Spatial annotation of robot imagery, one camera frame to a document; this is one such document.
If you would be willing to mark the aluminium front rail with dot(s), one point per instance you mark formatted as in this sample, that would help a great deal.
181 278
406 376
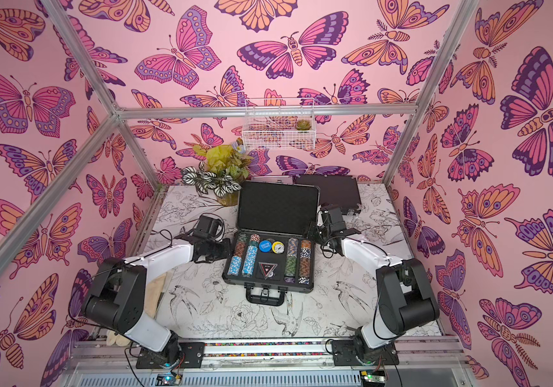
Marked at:
408 352

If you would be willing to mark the small succulent plant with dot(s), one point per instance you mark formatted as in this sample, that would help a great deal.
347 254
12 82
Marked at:
303 125

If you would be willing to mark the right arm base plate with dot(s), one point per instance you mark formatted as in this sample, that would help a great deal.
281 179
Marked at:
356 353

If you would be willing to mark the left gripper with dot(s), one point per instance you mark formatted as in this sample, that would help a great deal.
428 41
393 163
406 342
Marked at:
227 245

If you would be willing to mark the striped black white plant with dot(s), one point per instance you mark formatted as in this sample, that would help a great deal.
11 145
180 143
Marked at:
205 181

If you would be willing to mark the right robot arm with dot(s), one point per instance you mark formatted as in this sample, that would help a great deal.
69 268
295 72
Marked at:
405 299

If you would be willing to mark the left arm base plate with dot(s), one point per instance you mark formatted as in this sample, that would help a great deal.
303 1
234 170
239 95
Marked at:
175 355

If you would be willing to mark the white wire basket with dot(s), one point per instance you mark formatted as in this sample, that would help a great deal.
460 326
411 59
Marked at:
269 124

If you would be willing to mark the green leafy plant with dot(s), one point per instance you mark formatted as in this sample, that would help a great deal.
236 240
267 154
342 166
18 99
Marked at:
228 159

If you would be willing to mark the amber glass plant vase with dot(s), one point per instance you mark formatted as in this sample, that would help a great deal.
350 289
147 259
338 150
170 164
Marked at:
228 195

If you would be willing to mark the small silver poker case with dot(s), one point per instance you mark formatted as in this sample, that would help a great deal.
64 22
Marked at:
273 179

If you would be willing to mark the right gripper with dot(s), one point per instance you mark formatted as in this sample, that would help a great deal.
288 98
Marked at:
322 235

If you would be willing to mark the cream work glove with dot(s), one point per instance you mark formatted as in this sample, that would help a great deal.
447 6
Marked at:
153 295

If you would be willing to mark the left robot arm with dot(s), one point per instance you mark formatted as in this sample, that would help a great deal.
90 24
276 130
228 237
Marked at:
116 297

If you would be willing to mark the large black poker case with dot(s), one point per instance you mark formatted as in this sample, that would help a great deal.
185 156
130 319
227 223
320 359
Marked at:
273 251

